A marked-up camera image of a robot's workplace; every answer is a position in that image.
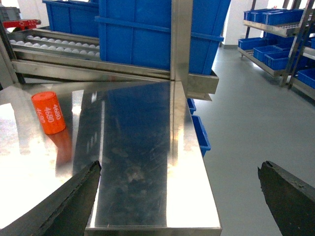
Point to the blue crate behind left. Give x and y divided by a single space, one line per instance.
74 17

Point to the blue bin under table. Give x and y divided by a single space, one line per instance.
200 130

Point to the background steel shelf rack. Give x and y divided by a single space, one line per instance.
283 49

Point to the orange cylindrical capacitor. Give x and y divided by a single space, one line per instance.
49 112

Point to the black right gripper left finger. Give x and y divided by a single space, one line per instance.
63 213

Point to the steel roller rack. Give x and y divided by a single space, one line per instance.
24 67

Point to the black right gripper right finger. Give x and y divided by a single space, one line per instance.
290 200

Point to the steel upright post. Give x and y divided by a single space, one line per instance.
181 18

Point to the large blue plastic crate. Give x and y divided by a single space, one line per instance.
138 32

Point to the red metal table frame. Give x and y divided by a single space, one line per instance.
22 24

